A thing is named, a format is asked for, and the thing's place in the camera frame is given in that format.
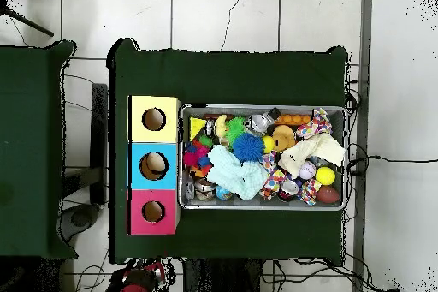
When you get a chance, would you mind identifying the wooden box with three holes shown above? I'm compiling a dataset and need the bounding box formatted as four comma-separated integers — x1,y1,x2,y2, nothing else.
127,95,181,236

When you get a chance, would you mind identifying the green spiky rubber ball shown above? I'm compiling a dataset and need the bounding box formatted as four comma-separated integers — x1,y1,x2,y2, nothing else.
224,116,247,146

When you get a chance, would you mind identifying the blue spiky rubber ball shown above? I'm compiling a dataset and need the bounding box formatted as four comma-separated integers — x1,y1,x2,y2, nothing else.
231,133,266,164

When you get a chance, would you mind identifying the yellow cheese wedge toy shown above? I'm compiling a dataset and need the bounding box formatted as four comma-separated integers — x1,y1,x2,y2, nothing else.
189,116,208,142

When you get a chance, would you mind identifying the mint green waffle cloth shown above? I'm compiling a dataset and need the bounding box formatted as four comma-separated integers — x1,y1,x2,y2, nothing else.
205,144,269,201

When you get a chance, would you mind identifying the brown plush toy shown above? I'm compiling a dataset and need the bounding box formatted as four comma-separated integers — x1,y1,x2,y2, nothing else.
271,124,297,153

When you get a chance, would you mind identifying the dark green table cloth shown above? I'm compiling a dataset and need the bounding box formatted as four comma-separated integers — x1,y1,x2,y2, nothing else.
106,37,349,265
0,39,79,260

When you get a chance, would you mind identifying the cream waffle cloth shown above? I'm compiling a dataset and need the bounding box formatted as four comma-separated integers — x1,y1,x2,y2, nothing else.
277,132,346,180

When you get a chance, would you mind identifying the white toy baseball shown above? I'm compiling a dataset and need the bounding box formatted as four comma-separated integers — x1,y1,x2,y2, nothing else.
298,160,317,181

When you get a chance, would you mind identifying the yellow tennis ball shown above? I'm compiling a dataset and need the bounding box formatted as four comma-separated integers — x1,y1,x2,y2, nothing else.
315,166,337,186

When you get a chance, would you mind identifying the brown toy football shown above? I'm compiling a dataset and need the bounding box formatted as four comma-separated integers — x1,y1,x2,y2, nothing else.
315,185,341,205

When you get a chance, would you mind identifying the grey rounded base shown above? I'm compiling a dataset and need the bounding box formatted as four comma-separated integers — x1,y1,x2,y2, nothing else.
59,202,101,242

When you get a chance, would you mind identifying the black tripod leg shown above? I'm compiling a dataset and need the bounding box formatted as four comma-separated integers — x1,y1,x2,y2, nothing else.
0,3,55,38

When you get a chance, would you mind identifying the silver wire mesh bin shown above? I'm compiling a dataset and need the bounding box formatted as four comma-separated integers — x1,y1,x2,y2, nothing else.
178,102,349,212

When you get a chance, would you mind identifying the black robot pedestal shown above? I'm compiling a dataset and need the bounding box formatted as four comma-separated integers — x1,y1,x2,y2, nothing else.
182,259,263,292

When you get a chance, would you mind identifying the black power cable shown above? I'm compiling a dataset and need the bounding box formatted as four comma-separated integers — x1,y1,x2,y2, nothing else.
346,154,438,177

